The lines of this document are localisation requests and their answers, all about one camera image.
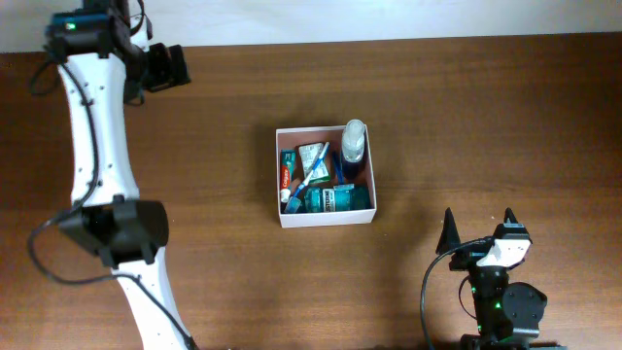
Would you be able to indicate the green white floss packet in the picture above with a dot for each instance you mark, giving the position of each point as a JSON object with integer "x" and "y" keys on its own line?
{"x": 308, "y": 155}

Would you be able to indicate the blue white toothbrush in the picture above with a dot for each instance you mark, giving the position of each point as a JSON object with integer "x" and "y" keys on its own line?
{"x": 294, "y": 202}

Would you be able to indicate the teal mouthwash bottle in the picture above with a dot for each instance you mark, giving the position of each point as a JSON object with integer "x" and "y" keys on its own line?
{"x": 339, "y": 198}

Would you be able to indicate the purple liquid clear bottle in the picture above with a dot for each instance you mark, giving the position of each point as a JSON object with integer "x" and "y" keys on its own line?
{"x": 352, "y": 149}

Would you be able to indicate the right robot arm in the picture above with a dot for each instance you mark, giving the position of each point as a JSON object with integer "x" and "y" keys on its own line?
{"x": 507, "y": 314}

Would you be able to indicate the red green toothpaste tube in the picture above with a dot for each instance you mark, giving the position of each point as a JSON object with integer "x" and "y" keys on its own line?
{"x": 288, "y": 164}

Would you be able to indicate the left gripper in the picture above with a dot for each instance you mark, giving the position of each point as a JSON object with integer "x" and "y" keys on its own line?
{"x": 165, "y": 76}

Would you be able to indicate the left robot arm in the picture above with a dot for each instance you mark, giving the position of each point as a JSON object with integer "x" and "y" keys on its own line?
{"x": 106, "y": 60}

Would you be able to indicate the blue disposable razor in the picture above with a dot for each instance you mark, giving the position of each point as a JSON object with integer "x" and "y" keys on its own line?
{"x": 342, "y": 184}

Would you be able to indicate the white cardboard box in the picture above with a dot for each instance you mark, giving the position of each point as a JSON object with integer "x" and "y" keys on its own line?
{"x": 289, "y": 138}

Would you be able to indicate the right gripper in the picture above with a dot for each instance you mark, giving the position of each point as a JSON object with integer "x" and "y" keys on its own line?
{"x": 467, "y": 256}

